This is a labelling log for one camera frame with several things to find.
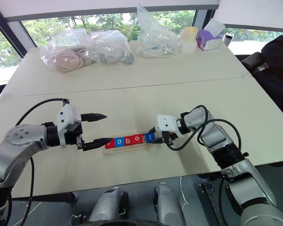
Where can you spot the red letter tile b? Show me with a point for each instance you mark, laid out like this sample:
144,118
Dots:
129,140

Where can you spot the person in dark clothing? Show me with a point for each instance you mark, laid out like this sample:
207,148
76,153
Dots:
278,70

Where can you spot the blue letter tile t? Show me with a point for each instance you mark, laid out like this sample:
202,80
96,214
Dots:
149,138

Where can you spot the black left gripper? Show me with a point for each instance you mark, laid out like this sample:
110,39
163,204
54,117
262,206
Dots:
73,136

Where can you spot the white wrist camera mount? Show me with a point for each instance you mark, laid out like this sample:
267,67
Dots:
64,117
166,122

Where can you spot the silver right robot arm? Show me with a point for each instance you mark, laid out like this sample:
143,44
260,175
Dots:
250,179

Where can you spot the blue letter tile o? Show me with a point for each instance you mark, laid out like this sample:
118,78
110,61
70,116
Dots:
119,142

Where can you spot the silver rounded robot leg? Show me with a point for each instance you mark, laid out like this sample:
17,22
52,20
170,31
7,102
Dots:
167,204
108,204

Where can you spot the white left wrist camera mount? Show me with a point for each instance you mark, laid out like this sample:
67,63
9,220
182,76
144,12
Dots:
64,117

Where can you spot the wooden letter tile tray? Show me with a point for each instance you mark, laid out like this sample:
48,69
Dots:
122,151

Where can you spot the translucent jar with yellow lid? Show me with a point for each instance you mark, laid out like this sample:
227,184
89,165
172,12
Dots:
189,40

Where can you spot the red letter tile o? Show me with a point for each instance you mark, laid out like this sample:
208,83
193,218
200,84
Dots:
138,139

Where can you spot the purple tissue box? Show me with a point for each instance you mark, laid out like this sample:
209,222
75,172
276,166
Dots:
206,38

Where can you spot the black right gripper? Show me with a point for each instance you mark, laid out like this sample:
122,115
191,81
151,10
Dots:
169,137

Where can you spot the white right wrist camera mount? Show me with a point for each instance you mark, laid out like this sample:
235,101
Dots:
166,122

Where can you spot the black table leg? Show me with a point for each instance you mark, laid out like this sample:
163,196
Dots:
210,195

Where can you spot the red letter tile r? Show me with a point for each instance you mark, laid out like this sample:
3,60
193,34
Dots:
109,146

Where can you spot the black table frame bar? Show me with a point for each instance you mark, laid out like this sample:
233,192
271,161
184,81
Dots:
49,197

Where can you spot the dark window frame post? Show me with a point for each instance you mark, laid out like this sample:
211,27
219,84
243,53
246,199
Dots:
204,18
11,30

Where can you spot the plastic bag with grey items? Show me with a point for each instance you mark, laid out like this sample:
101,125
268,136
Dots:
113,51

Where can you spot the plastic bag with pink cloth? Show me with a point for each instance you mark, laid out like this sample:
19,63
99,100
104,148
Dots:
66,57

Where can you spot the silver drink can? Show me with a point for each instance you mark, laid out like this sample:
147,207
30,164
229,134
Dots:
227,38

